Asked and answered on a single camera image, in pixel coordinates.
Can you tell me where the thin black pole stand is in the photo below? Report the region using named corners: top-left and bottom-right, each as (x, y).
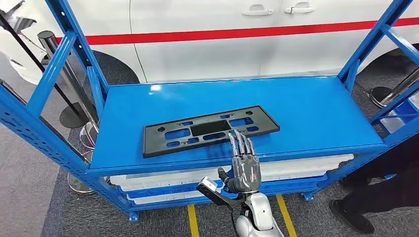
top-left (0, 12), bottom-right (89, 129)

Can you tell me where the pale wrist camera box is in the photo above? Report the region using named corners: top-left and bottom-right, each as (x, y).
top-left (196, 176), bottom-right (246, 210)

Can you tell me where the black plastic plate bracket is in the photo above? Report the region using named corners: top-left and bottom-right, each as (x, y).
top-left (142, 105), bottom-right (281, 159)

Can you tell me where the white car red stripe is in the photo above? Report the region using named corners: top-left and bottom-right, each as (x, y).
top-left (0, 0), bottom-right (419, 86)

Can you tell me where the person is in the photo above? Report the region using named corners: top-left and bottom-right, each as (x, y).
top-left (328, 130), bottom-right (419, 235)

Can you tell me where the chrome stanchion post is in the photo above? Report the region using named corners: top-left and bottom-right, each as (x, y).
top-left (369, 67), bottom-right (419, 109)
top-left (0, 78), bottom-right (111, 196)

